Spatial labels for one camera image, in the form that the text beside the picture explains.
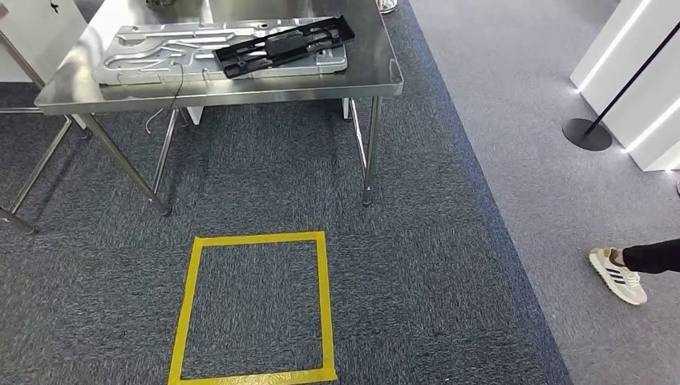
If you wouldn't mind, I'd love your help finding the black plastic panel part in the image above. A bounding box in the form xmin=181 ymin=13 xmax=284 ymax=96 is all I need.
xmin=212 ymin=14 xmax=356 ymax=79

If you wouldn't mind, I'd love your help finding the thin black wire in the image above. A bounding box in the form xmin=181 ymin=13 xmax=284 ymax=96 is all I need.
xmin=144 ymin=63 xmax=185 ymax=135

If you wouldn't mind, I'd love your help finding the large machined aluminium plate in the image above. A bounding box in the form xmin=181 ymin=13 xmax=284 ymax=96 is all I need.
xmin=92 ymin=15 xmax=349 ymax=87

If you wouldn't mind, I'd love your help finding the yellow floor tape square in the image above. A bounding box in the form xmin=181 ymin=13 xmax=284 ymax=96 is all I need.
xmin=168 ymin=231 xmax=339 ymax=385

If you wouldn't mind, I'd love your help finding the person's foot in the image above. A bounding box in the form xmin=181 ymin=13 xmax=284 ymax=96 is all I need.
xmin=588 ymin=246 xmax=650 ymax=307

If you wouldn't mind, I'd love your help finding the black stanchion with round base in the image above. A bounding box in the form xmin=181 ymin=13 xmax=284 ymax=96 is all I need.
xmin=561 ymin=21 xmax=680 ymax=152

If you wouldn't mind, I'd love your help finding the person's leg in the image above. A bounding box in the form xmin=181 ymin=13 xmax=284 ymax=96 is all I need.
xmin=610 ymin=239 xmax=680 ymax=275

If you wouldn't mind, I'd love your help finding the white cabinet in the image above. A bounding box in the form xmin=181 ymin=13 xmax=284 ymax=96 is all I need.
xmin=569 ymin=0 xmax=680 ymax=172

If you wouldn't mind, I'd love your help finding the stainless steel workbench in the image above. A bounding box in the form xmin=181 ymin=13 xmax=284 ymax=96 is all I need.
xmin=34 ymin=0 xmax=405 ymax=218

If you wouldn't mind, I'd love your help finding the white panel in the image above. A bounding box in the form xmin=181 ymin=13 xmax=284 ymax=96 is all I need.
xmin=0 ymin=0 xmax=89 ymax=84

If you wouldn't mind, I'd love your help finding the steel table frame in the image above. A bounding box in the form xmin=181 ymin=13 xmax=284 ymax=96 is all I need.
xmin=0 ymin=30 xmax=91 ymax=236

